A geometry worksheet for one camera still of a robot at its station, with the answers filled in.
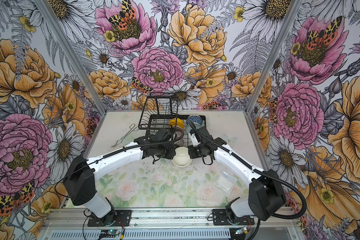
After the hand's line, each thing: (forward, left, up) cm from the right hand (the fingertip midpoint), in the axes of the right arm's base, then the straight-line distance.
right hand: (191, 157), depth 83 cm
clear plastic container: (-9, -20, -13) cm, 26 cm away
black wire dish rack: (+38, +20, -2) cm, 43 cm away
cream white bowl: (0, +5, -2) cm, 5 cm away
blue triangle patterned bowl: (+35, -5, -7) cm, 36 cm away
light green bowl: (+25, 0, -6) cm, 26 cm away
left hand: (0, +10, 0) cm, 10 cm away
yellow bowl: (+16, +7, +12) cm, 21 cm away
